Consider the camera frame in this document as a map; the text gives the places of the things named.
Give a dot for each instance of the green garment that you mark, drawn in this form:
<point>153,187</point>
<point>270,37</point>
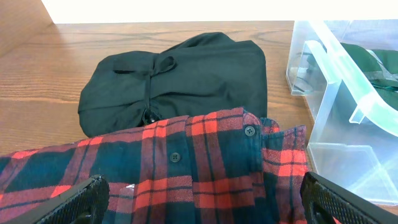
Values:
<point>379,67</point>

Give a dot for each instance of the clear plastic storage bin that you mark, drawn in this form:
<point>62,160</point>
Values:
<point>353,142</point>

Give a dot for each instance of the red plaid flannel shirt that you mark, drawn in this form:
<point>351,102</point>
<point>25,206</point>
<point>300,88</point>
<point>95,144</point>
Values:
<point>227,166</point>

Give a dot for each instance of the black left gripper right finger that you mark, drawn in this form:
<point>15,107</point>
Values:
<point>327,203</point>

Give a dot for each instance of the black folded garment on table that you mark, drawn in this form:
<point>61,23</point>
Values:
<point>206,73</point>

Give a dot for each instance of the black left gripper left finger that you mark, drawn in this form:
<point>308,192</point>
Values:
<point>86,202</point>

